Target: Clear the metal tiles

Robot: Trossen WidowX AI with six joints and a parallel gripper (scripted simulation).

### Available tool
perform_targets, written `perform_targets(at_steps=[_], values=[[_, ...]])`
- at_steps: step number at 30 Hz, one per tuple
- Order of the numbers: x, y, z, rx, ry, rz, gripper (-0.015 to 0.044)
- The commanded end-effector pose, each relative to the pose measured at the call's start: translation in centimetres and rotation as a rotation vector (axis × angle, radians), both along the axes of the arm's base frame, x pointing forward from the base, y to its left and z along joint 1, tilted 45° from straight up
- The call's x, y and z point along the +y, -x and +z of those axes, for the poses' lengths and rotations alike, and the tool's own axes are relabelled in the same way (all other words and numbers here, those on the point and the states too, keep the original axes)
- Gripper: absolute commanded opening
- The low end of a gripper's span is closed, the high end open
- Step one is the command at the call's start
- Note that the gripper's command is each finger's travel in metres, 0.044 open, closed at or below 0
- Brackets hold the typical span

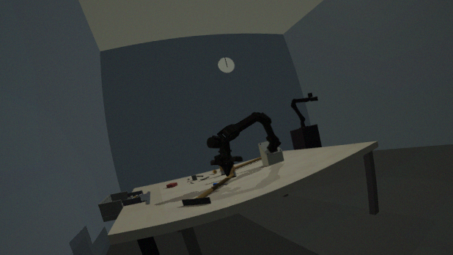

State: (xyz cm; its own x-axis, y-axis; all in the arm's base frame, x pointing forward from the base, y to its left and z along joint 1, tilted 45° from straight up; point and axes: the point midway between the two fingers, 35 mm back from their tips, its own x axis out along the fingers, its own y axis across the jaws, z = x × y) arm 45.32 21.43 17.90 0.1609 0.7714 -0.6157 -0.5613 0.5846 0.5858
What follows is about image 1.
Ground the red rectangular block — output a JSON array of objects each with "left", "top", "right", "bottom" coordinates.
[{"left": 166, "top": 182, "right": 178, "bottom": 188}]

